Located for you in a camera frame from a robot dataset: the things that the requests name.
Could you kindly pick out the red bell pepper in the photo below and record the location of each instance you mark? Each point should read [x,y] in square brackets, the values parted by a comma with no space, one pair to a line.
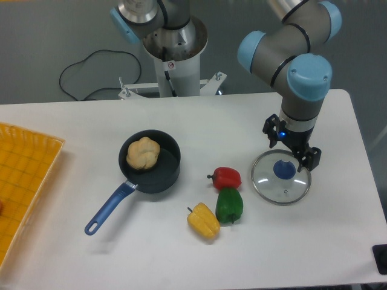
[224,177]

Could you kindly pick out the green bell pepper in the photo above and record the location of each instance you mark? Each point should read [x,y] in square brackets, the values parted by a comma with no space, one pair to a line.
[229,206]

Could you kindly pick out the black device at table edge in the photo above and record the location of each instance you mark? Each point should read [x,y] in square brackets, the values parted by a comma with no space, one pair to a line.
[380,257]

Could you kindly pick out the beige bread roll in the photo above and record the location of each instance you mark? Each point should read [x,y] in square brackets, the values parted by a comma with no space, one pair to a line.
[143,154]

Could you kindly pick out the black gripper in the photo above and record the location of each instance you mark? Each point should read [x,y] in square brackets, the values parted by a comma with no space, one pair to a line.
[308,157]

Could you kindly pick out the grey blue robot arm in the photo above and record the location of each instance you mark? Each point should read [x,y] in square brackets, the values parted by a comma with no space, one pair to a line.
[285,61]

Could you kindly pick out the dark pot blue handle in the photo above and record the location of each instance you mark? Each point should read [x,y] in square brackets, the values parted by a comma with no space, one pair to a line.
[158,178]

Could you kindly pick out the glass pot lid blue knob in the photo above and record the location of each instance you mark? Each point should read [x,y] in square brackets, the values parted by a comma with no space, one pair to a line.
[275,177]

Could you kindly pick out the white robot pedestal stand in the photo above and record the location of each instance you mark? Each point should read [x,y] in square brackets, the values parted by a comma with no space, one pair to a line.
[176,56]

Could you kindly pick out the yellow woven basket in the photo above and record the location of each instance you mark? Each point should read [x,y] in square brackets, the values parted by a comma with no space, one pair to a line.
[27,158]

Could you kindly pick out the yellow bell pepper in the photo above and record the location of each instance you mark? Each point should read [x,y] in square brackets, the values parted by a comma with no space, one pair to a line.
[203,221]

